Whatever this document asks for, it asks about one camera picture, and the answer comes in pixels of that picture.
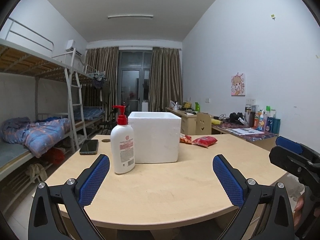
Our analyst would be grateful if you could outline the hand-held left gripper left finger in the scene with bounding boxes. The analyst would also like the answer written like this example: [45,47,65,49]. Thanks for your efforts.
[28,154,110,240]

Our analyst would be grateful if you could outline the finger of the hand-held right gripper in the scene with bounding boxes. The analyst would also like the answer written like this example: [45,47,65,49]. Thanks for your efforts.
[269,145,320,184]
[276,136,320,160]

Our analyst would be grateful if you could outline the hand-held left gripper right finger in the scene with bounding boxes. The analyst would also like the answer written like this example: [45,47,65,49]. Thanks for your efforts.
[212,154,295,240]

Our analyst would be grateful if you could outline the white foam box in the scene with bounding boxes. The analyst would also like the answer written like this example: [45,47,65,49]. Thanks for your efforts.
[128,112,182,164]

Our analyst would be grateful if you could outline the person's right hand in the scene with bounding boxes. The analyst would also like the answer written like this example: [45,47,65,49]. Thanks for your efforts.
[293,194,305,228]

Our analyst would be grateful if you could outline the desk with patterned mat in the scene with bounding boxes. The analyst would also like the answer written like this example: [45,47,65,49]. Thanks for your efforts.
[211,119,279,152]

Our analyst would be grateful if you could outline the black smartphone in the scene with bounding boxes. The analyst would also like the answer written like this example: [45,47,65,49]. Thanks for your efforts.
[79,139,99,155]

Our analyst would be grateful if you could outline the red plastic bag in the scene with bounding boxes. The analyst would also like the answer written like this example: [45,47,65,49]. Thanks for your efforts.
[44,147,65,164]

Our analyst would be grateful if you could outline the white lotion pump bottle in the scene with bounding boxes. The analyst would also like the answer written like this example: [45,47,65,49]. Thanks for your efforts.
[110,105,136,175]

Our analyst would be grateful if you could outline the printed paper sheet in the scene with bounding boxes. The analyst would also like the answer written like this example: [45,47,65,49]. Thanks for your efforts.
[226,127,265,136]

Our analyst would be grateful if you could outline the large red snack packet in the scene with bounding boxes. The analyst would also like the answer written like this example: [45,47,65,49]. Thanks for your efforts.
[192,135,218,147]

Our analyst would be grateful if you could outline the steel thermos flask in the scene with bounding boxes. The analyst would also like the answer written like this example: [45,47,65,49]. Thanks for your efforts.
[244,106,252,127]

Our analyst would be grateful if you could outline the beige cloth bundle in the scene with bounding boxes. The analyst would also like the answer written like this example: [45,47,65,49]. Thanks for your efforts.
[26,163,47,183]

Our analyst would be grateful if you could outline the black folding chair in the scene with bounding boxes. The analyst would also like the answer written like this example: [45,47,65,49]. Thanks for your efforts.
[100,110,118,135]

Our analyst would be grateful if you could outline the black headphones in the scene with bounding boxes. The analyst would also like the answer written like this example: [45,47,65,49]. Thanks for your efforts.
[229,112,244,124]

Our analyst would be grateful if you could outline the red and white snack packet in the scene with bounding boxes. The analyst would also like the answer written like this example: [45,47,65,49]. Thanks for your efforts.
[179,134,193,145]

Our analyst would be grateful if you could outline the wooden chair with smiley cutout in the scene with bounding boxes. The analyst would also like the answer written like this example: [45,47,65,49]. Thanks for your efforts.
[196,112,212,135]

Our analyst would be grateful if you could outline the blue patterned quilt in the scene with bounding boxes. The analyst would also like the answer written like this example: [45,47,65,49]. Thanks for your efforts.
[2,117,72,158]

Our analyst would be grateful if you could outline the blue checked mattress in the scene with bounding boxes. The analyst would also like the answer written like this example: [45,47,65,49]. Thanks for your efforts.
[82,106,105,120]

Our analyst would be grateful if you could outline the light wooden desk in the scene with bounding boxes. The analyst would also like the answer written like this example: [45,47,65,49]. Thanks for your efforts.
[165,107,198,135]

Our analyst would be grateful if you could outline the white bed ladder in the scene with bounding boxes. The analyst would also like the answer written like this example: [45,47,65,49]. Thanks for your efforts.
[64,47,88,153]

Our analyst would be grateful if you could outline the dark hanging clothes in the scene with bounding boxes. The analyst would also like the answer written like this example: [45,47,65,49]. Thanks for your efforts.
[92,76,104,89]

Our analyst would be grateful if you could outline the glass balcony door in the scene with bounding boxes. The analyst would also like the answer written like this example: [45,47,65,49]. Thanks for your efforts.
[117,50,153,113]

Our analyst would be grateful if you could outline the brown curtain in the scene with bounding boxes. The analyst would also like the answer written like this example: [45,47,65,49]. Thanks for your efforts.
[149,47,183,112]
[82,46,119,128]

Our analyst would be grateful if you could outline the white air conditioner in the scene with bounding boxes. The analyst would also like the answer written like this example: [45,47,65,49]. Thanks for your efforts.
[65,39,83,56]

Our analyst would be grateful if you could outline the metal bunk bed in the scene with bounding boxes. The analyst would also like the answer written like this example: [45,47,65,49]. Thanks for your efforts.
[0,17,110,183]

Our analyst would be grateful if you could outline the ceiling tube light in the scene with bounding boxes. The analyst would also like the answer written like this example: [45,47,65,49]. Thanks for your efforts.
[108,15,153,19]

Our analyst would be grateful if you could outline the pink cartoon wall poster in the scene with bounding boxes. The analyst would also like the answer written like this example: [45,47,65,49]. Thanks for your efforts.
[230,73,246,96]

